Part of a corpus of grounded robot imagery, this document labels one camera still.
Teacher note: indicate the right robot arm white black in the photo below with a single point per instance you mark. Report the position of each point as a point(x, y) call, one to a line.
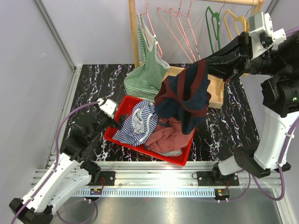
point(280, 100)

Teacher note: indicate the green plastic hanger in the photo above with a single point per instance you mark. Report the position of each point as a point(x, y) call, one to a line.
point(213, 26)

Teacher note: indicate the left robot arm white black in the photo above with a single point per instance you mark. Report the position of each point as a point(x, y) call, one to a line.
point(71, 170)

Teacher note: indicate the red tank top grey trim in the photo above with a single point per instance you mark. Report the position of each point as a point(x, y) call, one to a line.
point(167, 136)

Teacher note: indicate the wooden clothes rack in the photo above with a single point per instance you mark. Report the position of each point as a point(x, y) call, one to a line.
point(217, 88)

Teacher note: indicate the yellow plastic hanger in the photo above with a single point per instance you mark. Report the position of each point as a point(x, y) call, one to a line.
point(234, 25)

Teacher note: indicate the green white striped tank top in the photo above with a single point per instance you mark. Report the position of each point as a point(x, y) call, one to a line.
point(145, 81)

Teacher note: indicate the navy maroon tank top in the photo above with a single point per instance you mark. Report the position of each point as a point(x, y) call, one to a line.
point(185, 96)

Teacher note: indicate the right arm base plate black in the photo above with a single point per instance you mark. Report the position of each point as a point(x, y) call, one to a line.
point(206, 178)

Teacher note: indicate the aluminium frame rail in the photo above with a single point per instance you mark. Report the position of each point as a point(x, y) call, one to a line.
point(236, 124)

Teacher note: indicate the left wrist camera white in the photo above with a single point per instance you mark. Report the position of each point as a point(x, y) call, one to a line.
point(109, 107)

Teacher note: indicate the red plastic tray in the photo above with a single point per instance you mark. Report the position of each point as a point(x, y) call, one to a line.
point(126, 106)

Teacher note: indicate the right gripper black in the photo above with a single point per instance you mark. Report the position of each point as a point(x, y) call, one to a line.
point(226, 64)

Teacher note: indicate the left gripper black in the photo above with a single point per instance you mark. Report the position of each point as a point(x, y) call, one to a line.
point(115, 124)

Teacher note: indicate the blue white striped tank top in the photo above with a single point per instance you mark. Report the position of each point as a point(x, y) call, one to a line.
point(139, 125)

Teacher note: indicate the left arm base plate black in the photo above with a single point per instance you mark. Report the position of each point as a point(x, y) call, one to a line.
point(103, 177)

